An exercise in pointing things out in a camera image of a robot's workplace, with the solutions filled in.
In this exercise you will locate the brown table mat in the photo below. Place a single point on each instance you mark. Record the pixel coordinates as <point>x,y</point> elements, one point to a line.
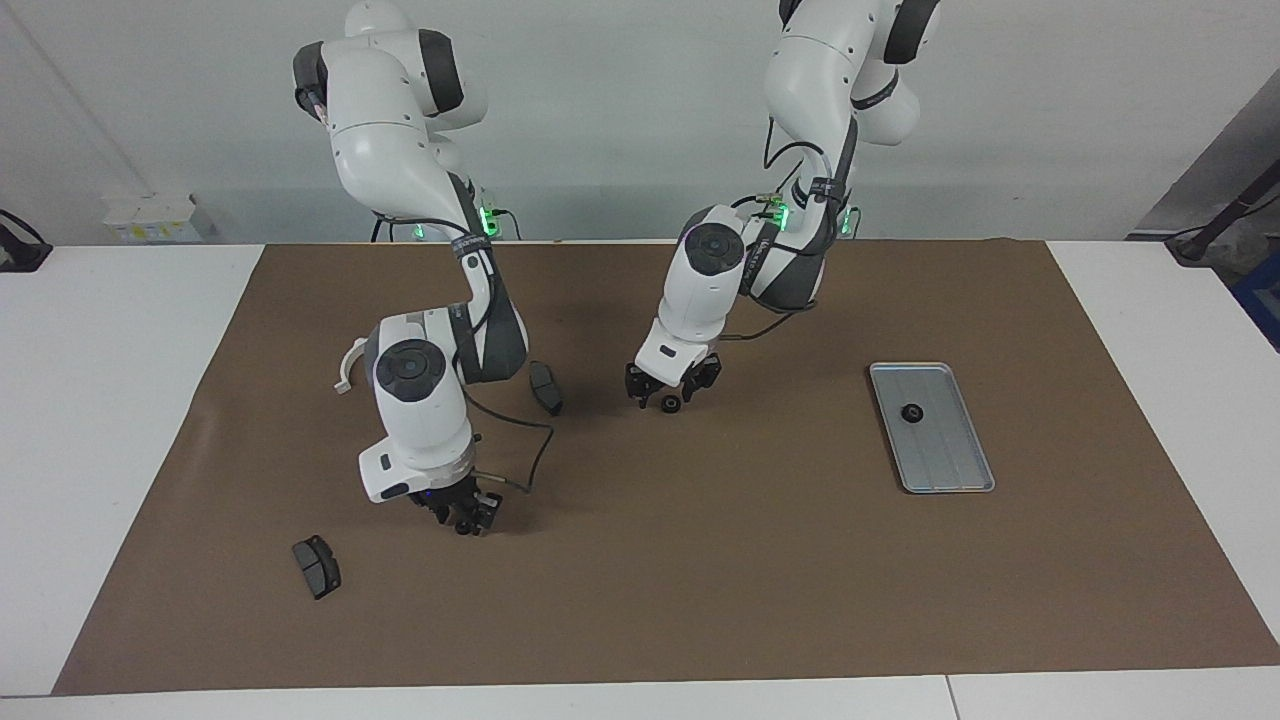
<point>700,600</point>

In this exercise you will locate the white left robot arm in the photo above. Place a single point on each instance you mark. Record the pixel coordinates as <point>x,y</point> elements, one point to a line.
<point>700,290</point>

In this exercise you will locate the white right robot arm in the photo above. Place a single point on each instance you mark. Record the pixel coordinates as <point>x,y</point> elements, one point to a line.
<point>420,420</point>

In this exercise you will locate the black stand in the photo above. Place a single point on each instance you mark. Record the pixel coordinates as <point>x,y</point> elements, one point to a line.
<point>1195,243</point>

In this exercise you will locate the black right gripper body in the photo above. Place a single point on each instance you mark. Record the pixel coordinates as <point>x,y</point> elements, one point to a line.
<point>460,500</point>

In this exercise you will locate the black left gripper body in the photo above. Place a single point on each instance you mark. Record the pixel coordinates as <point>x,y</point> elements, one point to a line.
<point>665,380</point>

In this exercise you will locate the white wall socket box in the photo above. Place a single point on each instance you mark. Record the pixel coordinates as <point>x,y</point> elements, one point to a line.
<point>150,220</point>

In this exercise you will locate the blue crate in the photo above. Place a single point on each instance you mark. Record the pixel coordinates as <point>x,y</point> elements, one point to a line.
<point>1262,300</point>

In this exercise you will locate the black clamp base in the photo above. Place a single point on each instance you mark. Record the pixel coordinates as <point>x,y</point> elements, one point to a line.
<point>20,255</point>

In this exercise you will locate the dark grey brake pad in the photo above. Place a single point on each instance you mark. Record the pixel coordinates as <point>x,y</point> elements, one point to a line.
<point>545,390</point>
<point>318,570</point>

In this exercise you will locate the white curved plastic bracket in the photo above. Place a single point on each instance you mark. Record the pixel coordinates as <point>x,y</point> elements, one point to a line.
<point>345,372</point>

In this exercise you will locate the silver metal tray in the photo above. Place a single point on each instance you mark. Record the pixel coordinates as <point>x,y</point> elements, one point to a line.
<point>950,460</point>

